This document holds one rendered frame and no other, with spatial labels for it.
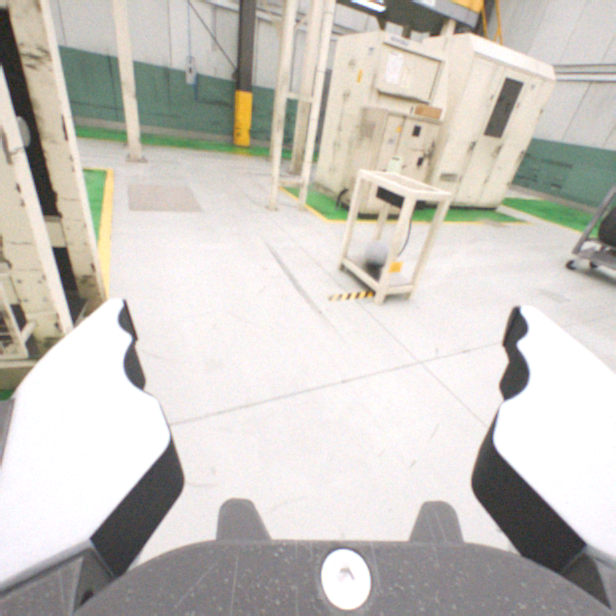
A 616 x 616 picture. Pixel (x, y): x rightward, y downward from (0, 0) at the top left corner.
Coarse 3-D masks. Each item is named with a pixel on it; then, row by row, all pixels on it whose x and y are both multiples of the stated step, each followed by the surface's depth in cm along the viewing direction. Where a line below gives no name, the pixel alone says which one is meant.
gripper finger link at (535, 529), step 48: (528, 336) 9; (528, 384) 7; (576, 384) 7; (528, 432) 6; (576, 432) 6; (480, 480) 6; (528, 480) 5; (576, 480) 6; (528, 528) 6; (576, 528) 5
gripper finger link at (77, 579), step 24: (0, 408) 7; (0, 432) 6; (0, 456) 6; (48, 576) 4; (72, 576) 4; (96, 576) 5; (0, 600) 4; (24, 600) 4; (48, 600) 4; (72, 600) 4
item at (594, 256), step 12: (612, 192) 334; (600, 216) 347; (612, 216) 336; (588, 228) 355; (600, 228) 348; (612, 228) 337; (588, 240) 365; (600, 240) 359; (612, 240) 342; (576, 252) 368; (588, 252) 359; (600, 252) 388; (612, 252) 385; (576, 264) 372; (600, 264) 349; (612, 264) 350
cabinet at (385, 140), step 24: (360, 120) 400; (384, 120) 364; (408, 120) 376; (432, 120) 390; (360, 144) 405; (384, 144) 379; (408, 144) 393; (432, 144) 407; (360, 168) 410; (384, 168) 397; (408, 168) 412; (360, 216) 424
